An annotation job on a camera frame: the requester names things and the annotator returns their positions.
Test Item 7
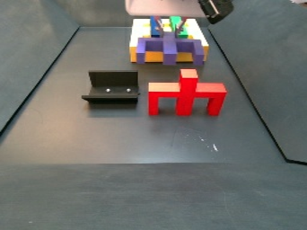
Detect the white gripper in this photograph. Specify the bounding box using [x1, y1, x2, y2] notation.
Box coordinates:
[124, 0, 205, 36]

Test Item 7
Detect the purple m-shaped block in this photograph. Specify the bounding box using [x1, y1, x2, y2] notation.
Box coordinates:
[136, 32, 205, 66]

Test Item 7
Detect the yellow slotted board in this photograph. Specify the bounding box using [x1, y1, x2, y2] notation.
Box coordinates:
[129, 17, 208, 66]

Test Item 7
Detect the black angle fixture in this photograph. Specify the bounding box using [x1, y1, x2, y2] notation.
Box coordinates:
[81, 70, 138, 103]

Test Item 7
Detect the green bar block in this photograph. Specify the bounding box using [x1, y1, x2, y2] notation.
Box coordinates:
[169, 16, 188, 39]

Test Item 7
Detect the blue bar block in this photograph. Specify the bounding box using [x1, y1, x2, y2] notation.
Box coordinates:
[149, 16, 162, 38]

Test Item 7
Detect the red m-shaped block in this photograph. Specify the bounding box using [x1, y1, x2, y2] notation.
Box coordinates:
[148, 69, 226, 116]

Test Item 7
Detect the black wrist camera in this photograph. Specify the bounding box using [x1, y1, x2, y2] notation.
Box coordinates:
[197, 0, 233, 24]

